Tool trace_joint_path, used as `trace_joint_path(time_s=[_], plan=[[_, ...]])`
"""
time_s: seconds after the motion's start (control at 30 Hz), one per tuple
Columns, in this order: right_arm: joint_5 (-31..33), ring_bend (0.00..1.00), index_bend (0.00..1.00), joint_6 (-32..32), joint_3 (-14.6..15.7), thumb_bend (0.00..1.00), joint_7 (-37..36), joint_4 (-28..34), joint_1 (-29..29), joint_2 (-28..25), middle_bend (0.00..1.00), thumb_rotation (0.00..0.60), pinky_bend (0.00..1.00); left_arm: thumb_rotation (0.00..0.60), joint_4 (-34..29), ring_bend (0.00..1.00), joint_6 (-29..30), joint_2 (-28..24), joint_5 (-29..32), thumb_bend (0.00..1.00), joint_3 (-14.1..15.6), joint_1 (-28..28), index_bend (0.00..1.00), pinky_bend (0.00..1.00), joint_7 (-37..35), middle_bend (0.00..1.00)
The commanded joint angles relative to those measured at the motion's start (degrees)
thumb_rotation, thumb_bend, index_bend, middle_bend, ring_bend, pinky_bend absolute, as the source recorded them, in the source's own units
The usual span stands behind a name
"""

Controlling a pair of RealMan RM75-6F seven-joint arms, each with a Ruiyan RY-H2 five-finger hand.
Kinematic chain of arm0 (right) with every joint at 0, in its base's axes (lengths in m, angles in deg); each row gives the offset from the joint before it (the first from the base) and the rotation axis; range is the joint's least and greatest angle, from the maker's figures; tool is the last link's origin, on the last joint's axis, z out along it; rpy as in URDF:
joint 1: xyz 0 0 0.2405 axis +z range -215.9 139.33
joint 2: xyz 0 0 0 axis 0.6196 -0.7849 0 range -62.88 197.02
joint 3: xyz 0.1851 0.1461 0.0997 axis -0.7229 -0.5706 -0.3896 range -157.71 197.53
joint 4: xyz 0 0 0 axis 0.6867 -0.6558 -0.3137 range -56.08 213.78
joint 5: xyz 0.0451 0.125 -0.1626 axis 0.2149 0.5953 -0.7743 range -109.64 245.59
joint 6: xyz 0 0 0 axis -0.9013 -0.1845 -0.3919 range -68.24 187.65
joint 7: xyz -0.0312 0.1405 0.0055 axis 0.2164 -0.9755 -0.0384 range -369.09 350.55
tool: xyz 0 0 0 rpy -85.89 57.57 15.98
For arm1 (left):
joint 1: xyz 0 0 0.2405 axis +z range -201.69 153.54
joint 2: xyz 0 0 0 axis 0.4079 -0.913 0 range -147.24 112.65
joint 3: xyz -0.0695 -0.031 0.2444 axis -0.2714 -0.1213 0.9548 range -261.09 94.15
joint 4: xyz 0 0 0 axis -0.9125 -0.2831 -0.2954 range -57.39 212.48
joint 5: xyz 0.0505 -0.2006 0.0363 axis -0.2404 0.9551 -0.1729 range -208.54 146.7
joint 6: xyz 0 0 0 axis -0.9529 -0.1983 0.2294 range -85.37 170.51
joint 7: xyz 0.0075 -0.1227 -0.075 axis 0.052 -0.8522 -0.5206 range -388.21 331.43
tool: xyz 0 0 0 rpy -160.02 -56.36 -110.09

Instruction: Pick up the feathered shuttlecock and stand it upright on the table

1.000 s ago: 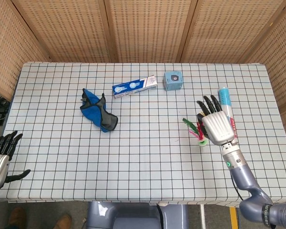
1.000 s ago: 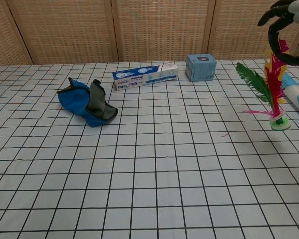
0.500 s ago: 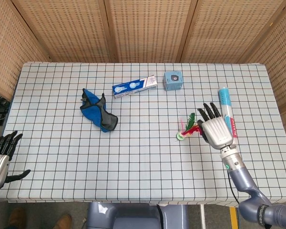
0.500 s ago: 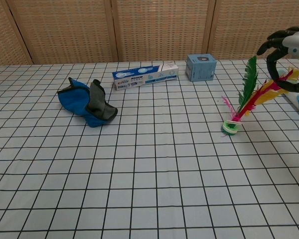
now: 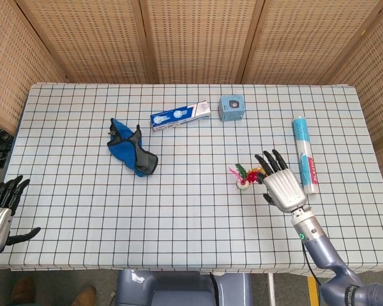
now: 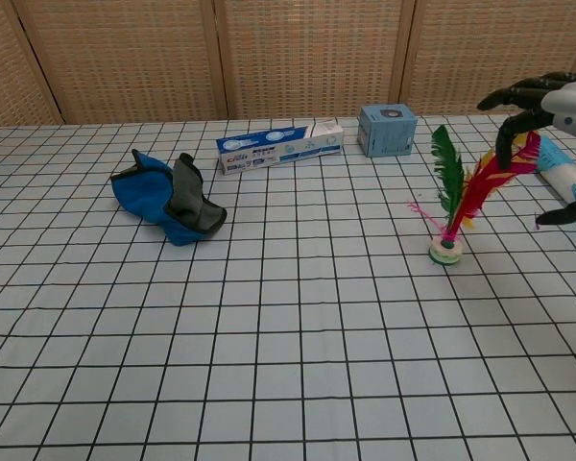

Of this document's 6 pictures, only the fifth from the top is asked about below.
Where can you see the blue white toothpaste box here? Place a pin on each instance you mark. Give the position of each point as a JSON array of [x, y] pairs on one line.
[[178, 116]]

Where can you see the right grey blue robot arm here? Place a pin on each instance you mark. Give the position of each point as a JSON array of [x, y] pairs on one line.
[[325, 252]]

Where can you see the grey blue robot torso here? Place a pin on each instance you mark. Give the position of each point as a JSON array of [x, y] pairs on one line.
[[178, 293]]

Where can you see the colourful feather shuttlecock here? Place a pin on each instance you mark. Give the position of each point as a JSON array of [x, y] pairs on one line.
[[242, 184]]

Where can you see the light blue cube box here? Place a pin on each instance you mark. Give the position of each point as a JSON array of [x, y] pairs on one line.
[[231, 110]]

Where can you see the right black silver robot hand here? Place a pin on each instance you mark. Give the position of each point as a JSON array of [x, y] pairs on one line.
[[284, 188]]

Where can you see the brown leather shoe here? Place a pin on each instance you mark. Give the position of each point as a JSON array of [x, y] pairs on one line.
[[84, 296], [23, 291]]

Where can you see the blue and grey cloth pouch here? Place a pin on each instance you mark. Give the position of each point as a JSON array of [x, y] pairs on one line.
[[124, 151]]

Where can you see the woven bamboo screen panel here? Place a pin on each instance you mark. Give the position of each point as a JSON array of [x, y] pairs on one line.
[[12, 63], [92, 38], [370, 79], [198, 38], [306, 38]]

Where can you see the checked light blue tablecloth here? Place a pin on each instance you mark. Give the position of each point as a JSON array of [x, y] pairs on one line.
[[115, 207]]

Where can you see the white table leg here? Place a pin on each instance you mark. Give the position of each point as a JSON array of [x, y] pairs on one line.
[[270, 290]]

